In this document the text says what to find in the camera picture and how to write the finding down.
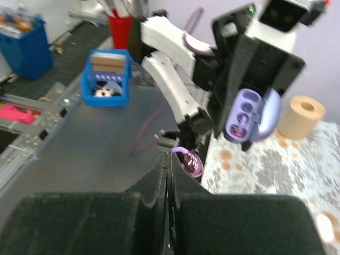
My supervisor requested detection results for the large blue storage bin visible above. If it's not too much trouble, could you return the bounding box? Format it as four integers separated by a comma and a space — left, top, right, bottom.
1, 20, 53, 80

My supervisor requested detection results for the white earbud charging case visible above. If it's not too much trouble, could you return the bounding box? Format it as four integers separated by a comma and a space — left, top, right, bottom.
315, 214, 335, 243

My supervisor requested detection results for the blue plastic parts bin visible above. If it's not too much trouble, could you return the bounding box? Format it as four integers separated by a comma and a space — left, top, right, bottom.
80, 49, 132, 107

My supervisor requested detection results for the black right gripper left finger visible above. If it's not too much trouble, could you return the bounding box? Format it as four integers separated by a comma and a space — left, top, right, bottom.
1, 154, 167, 254

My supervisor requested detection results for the beige paper roll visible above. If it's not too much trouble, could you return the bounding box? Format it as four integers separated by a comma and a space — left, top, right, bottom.
277, 96, 326, 140

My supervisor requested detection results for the purple clip earbud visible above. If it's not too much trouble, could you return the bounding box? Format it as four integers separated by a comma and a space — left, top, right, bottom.
231, 114, 249, 138
171, 147, 204, 178

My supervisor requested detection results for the pink plastic block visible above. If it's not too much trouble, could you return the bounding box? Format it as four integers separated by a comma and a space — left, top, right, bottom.
1, 105, 35, 124

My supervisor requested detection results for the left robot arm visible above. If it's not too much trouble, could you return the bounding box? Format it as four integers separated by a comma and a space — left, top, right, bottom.
137, 1, 313, 151

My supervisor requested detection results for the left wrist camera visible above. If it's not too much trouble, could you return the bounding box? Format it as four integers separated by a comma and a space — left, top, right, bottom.
258, 0, 327, 32

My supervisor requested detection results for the floral patterned table mat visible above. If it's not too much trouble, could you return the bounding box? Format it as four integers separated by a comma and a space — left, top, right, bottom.
201, 121, 339, 254

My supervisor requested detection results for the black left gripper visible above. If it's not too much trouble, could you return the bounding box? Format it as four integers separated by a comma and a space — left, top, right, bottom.
192, 3, 305, 138

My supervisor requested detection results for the purple earbud charging case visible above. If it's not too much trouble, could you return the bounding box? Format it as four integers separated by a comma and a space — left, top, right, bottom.
224, 89, 282, 143

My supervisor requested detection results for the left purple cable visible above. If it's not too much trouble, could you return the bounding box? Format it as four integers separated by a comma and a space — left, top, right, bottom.
130, 7, 216, 157

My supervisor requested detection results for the red plastic cup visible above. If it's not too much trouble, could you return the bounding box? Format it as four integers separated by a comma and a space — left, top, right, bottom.
108, 9, 133, 49

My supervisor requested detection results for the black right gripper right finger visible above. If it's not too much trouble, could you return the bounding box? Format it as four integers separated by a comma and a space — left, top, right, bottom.
169, 154, 326, 254

